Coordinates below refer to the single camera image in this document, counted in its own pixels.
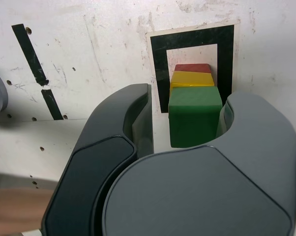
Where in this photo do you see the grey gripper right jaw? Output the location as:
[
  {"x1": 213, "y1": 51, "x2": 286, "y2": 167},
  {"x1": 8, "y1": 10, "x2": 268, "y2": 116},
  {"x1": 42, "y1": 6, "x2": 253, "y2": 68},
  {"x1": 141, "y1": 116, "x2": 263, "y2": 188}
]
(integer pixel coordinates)
[{"x1": 102, "y1": 91, "x2": 296, "y2": 236}]

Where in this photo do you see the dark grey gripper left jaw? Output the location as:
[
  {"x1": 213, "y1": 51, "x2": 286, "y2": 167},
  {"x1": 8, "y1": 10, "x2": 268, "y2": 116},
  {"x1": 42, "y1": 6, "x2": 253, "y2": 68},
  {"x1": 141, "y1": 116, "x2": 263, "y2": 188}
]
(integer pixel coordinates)
[{"x1": 41, "y1": 83, "x2": 154, "y2": 236}]

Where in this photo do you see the green cube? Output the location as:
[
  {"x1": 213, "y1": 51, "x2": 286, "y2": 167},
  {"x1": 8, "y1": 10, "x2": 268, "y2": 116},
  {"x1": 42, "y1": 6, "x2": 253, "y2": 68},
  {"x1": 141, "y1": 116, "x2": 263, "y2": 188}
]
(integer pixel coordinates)
[{"x1": 168, "y1": 86, "x2": 223, "y2": 148}]

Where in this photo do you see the yellow cube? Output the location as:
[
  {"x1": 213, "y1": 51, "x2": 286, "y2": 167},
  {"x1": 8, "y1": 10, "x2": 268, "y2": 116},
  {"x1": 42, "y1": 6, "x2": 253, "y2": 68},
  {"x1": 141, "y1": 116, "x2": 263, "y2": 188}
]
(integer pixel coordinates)
[{"x1": 170, "y1": 70, "x2": 215, "y2": 89}]

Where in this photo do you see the red cube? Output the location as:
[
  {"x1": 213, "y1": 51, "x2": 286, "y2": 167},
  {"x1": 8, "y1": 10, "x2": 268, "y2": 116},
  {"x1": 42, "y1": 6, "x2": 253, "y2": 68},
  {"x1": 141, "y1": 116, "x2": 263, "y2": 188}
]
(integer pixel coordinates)
[{"x1": 174, "y1": 63, "x2": 212, "y2": 74}]

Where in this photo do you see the black tape square outline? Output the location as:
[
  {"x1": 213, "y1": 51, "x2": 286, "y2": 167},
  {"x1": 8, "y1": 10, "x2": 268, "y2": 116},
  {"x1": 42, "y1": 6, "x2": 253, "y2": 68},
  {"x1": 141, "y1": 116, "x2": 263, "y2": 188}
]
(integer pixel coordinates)
[{"x1": 149, "y1": 24, "x2": 235, "y2": 114}]

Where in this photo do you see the black tape strip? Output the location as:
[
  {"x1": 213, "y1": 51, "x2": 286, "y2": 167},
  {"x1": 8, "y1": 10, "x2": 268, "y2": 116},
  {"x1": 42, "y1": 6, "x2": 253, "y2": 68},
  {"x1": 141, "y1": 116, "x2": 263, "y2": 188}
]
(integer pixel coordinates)
[{"x1": 11, "y1": 23, "x2": 64, "y2": 121}]

